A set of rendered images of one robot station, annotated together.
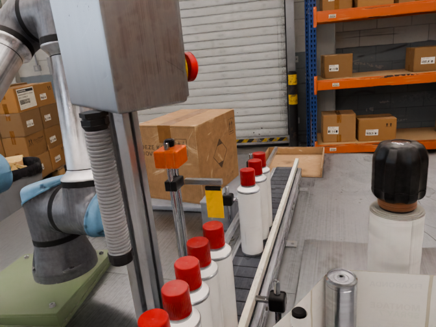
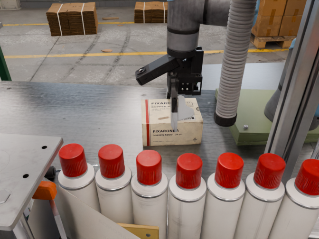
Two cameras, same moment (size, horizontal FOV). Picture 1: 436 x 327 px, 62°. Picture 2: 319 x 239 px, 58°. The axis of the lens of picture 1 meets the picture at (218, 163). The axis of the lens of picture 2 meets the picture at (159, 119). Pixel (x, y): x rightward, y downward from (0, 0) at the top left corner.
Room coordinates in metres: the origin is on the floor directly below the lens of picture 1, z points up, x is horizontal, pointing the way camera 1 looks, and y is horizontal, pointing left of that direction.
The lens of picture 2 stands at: (0.27, -0.18, 1.33)
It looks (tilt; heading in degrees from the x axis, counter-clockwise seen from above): 35 degrees down; 77
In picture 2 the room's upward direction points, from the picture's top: straight up
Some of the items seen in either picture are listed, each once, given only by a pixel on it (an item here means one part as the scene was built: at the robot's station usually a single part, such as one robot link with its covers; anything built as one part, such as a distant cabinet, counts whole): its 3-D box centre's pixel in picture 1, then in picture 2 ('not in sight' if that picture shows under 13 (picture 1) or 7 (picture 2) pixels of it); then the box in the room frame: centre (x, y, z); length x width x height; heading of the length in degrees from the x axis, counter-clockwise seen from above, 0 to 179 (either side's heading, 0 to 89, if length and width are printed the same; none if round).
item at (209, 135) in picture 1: (191, 152); not in sight; (1.32, 0.10, 0.99); 0.30 x 0.24 x 0.27; 152
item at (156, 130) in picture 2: not in sight; (170, 121); (0.45, 0.45, 0.87); 0.16 x 0.12 x 0.07; 170
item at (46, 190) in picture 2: not in sight; (43, 187); (0.19, 0.06, 1.08); 0.03 x 0.02 x 0.02; 161
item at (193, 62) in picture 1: (184, 67); not in sight; (0.49, 0.03, 1.32); 0.04 x 0.03 x 0.04; 36
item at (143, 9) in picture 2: not in sight; (154, 12); (1.31, 4.52, 0.11); 0.65 x 0.54 x 0.22; 167
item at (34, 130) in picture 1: (21, 133); not in sight; (4.38, 2.32, 0.57); 1.20 x 0.85 x 1.14; 173
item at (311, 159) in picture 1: (292, 160); not in sight; (1.52, -0.32, 0.85); 0.30 x 0.26 x 0.04; 161
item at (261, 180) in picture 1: (257, 200); not in sight; (0.83, -0.09, 0.98); 0.05 x 0.05 x 0.20
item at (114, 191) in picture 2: not in sight; (117, 202); (0.27, 0.11, 0.98); 0.05 x 0.05 x 0.20
